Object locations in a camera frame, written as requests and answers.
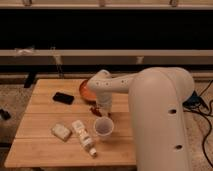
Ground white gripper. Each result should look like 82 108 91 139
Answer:
96 93 112 117

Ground red pepper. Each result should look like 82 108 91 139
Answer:
90 106 102 117

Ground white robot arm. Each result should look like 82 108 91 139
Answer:
87 67 195 171

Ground clear plastic cup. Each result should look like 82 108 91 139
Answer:
94 117 114 139

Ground orange bowl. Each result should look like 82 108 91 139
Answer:
79 80 96 102

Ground white lotion bottle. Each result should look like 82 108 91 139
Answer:
72 120 97 158

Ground black phone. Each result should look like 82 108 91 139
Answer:
53 92 74 105

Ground tan sponge block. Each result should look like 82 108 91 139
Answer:
51 123 72 142

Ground black object on floor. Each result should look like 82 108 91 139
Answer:
0 109 11 120

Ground black cables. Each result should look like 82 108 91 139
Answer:
182 79 213 168

